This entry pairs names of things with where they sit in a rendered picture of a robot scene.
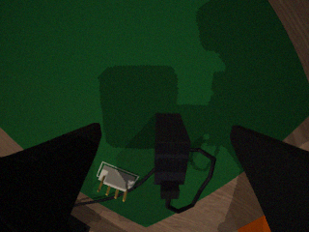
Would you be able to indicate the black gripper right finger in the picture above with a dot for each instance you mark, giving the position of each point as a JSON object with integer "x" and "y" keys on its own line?
{"x": 279, "y": 174}

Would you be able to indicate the black square panel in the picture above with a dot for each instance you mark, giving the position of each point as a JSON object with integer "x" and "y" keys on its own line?
{"x": 75, "y": 225}

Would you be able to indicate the green circuit board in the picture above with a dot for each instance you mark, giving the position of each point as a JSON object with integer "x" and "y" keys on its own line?
{"x": 65, "y": 64}

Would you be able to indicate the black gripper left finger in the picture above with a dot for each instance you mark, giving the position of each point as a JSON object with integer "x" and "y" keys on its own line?
{"x": 38, "y": 186}

